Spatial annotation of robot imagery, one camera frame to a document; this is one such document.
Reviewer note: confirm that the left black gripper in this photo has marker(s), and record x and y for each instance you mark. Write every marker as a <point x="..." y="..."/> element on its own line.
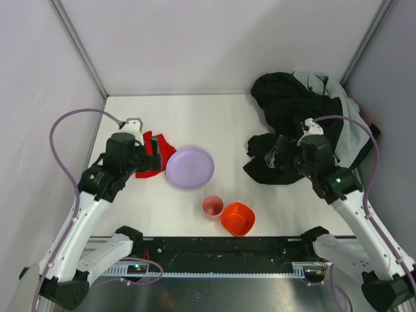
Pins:
<point x="155" y="153"/>

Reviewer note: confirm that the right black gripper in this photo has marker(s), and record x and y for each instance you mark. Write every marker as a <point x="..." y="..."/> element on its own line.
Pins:
<point x="281" y="149"/>

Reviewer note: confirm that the red cloth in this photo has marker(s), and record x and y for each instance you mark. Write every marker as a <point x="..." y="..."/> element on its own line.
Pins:
<point x="169" y="151"/>

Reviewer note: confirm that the black cloth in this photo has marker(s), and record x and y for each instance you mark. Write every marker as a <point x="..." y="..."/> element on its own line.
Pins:
<point x="286" y="103"/>

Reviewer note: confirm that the grey cloth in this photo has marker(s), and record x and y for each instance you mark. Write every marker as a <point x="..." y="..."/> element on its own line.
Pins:
<point x="353" y="144"/>

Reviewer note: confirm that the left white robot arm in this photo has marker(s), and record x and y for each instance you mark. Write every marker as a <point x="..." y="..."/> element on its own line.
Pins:
<point x="65" y="275"/>

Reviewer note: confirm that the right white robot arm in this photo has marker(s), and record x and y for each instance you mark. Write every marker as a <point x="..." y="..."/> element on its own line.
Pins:
<point x="384" y="271"/>

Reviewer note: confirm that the lilac plastic plate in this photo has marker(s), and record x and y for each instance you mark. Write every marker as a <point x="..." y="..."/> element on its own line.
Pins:
<point x="190" y="168"/>

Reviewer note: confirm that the orange plastic bowl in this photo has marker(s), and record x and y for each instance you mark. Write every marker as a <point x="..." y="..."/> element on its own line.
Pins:
<point x="238" y="219"/>

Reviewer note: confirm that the pink plastic cup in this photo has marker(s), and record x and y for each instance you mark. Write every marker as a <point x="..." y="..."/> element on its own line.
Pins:
<point x="212" y="207"/>

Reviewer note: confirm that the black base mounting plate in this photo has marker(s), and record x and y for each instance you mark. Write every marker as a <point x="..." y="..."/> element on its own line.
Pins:
<point x="226" y="254"/>

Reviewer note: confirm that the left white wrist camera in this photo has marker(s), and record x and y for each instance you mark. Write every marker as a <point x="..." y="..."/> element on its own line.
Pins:
<point x="133" y="126"/>

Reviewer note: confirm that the grey slotted cable duct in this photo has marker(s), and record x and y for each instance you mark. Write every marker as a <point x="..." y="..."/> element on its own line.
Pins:
<point x="296" y="271"/>

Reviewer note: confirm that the left aluminium frame post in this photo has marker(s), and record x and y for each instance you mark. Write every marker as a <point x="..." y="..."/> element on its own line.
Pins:
<point x="74" y="38"/>

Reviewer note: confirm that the aluminium frame post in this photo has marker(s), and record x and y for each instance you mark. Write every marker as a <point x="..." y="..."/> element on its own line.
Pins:
<point x="74" y="38"/>
<point x="376" y="22"/>

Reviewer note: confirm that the right aluminium frame post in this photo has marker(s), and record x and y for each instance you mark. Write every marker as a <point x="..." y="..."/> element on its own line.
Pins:
<point x="376" y="22"/>

